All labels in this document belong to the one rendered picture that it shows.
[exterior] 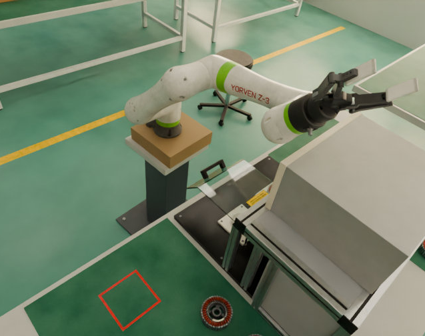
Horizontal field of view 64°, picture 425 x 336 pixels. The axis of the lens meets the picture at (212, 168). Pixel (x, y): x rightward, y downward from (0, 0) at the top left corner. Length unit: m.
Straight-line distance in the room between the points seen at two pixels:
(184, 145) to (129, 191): 0.98
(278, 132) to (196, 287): 0.69
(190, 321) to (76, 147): 2.02
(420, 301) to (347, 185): 0.77
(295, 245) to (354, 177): 0.26
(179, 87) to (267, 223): 0.54
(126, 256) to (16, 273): 1.09
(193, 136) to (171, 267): 0.71
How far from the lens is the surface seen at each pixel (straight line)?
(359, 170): 1.07
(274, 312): 1.29
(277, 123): 0.95
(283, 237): 1.08
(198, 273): 1.38
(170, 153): 1.67
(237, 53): 3.22
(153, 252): 1.42
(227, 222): 1.48
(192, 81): 1.23
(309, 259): 1.07
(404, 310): 1.60
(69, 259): 2.34
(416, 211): 1.05
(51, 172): 2.84
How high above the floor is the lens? 1.97
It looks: 45 degrees down
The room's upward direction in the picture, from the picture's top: 9 degrees clockwise
